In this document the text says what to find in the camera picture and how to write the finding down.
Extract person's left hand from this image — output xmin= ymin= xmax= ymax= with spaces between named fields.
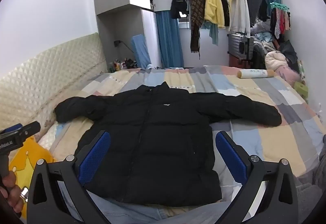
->
xmin=0 ymin=170 xmax=24 ymax=214

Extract white hoodie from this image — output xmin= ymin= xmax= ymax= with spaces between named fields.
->
xmin=229 ymin=0 xmax=251 ymax=36

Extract cluster of small bottles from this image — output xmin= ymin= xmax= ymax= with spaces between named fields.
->
xmin=109 ymin=58 xmax=138 ymax=71

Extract pile of mixed clothes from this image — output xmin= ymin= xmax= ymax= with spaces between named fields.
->
xmin=251 ymin=20 xmax=284 ymax=70

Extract small colourful hanging garments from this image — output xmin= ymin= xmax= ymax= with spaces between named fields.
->
xmin=270 ymin=8 xmax=292 ymax=39

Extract green box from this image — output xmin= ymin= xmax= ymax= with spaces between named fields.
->
xmin=293 ymin=81 xmax=309 ymax=99

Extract silver ribbed suitcase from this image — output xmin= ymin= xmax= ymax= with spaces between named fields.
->
xmin=228 ymin=33 xmax=254 ymax=59

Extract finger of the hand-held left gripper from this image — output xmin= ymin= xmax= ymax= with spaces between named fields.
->
xmin=5 ymin=122 xmax=42 ymax=139

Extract cream quilted headboard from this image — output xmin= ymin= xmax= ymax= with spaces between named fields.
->
xmin=0 ymin=33 xmax=108 ymax=139

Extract yellow fleece hoodie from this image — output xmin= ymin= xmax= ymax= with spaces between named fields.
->
xmin=202 ymin=0 xmax=226 ymax=29

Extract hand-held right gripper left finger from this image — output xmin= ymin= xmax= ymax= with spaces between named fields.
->
xmin=27 ymin=130 xmax=111 ymax=224

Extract blue curtain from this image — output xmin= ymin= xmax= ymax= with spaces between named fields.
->
xmin=155 ymin=10 xmax=184 ymax=68

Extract patchwork pastel blanket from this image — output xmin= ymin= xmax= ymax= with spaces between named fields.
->
xmin=38 ymin=65 xmax=326 ymax=205

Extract teal hanging garment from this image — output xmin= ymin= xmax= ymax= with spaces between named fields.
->
xmin=201 ymin=21 xmax=220 ymax=46

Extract yellow cartoon cushion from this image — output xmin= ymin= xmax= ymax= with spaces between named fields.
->
xmin=9 ymin=135 xmax=55 ymax=219

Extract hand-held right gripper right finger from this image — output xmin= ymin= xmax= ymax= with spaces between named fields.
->
xmin=215 ymin=130 xmax=298 ymax=224

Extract person's jeans legs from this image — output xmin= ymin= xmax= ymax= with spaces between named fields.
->
xmin=87 ymin=188 xmax=231 ymax=224

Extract black puffer jacket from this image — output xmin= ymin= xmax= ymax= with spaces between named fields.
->
xmin=54 ymin=81 xmax=283 ymax=207

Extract white roll pillow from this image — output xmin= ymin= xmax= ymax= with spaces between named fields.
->
xmin=237 ymin=69 xmax=277 ymax=80

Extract black bag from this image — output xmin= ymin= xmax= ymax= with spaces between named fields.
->
xmin=279 ymin=40 xmax=300 ymax=72

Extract grey fleece cloth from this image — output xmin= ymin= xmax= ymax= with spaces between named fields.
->
xmin=292 ymin=134 xmax=326 ymax=224

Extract white quilted mattress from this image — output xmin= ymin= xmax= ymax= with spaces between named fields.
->
xmin=38 ymin=114 xmax=74 ymax=154

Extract light blue folded mat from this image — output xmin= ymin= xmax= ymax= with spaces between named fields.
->
xmin=130 ymin=34 xmax=151 ymax=69

